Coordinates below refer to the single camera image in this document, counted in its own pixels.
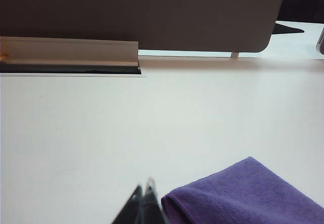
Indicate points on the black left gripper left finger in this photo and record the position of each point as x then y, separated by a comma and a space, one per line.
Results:
131, 208

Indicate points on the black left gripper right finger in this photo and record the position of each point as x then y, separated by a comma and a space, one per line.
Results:
153, 206

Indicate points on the purple microfiber cloth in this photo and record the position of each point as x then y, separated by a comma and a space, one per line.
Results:
240, 196

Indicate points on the brown desk divider panel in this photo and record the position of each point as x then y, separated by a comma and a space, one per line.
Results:
126, 11

